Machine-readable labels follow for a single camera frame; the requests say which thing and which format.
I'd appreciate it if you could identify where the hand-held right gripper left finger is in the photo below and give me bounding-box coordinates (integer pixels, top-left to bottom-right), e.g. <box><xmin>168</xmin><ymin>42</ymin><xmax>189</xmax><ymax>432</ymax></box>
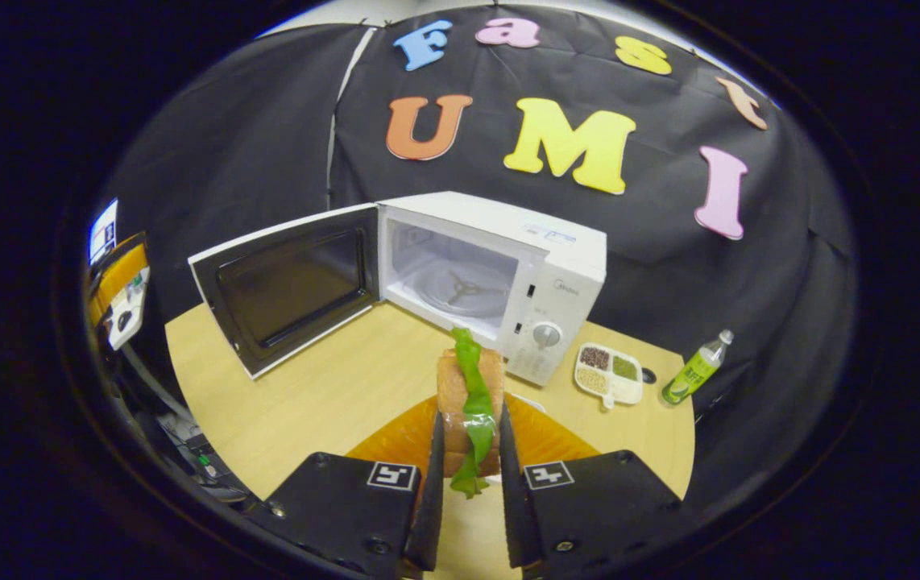
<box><xmin>255</xmin><ymin>395</ymin><xmax>446</xmax><ymax>577</ymax></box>

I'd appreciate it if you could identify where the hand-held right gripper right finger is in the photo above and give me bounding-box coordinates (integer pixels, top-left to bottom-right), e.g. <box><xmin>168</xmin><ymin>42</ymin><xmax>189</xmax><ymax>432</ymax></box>
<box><xmin>499</xmin><ymin>392</ymin><xmax>694</xmax><ymax>574</ymax></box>

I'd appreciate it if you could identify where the lettuce sandwich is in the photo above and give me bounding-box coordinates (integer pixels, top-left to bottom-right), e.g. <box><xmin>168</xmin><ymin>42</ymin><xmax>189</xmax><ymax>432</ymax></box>
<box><xmin>436</xmin><ymin>326</ymin><xmax>507</xmax><ymax>499</ymax></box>

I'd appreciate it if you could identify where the white microwave oven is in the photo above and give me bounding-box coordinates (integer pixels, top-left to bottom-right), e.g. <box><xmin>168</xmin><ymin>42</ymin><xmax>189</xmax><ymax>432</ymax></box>
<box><xmin>188</xmin><ymin>191</ymin><xmax>608</xmax><ymax>387</ymax></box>

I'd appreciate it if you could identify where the computer monitor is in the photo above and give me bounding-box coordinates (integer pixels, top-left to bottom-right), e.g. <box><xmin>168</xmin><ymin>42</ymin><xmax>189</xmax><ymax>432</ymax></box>
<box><xmin>88</xmin><ymin>197</ymin><xmax>120</xmax><ymax>267</ymax></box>

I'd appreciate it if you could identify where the white divided grain dish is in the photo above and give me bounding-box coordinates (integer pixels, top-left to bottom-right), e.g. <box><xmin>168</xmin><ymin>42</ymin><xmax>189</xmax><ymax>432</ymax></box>
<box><xmin>573</xmin><ymin>343</ymin><xmax>644</xmax><ymax>412</ymax></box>

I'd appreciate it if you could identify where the green drink bottle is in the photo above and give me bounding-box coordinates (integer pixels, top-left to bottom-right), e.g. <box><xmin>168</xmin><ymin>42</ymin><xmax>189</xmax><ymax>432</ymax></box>
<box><xmin>661</xmin><ymin>329</ymin><xmax>736</xmax><ymax>406</ymax></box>

